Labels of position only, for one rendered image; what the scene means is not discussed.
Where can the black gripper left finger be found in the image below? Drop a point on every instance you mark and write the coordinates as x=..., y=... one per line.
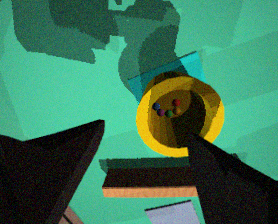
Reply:
x=41, y=175

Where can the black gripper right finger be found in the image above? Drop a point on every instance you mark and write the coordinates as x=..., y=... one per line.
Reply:
x=230, y=191

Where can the yellow cup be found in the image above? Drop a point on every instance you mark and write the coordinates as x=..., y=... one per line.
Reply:
x=202, y=113

